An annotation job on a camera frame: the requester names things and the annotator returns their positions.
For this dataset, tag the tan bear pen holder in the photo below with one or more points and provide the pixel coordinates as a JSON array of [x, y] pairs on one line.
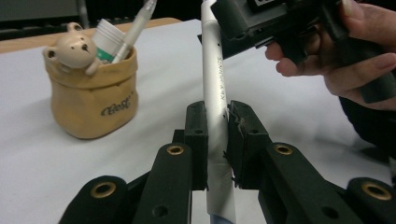
[[90, 102]]

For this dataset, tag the clear pen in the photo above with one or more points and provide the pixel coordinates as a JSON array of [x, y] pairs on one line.
[[137, 28]]

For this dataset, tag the white pen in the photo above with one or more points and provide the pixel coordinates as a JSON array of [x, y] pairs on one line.
[[216, 93]]

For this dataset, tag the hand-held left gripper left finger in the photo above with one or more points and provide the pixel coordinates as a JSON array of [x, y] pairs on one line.
[[196, 149]]

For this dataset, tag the green and white glue stick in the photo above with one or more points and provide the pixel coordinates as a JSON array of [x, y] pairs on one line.
[[107, 39]]

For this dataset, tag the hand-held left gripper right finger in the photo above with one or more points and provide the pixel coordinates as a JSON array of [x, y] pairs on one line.
[[246, 149]]

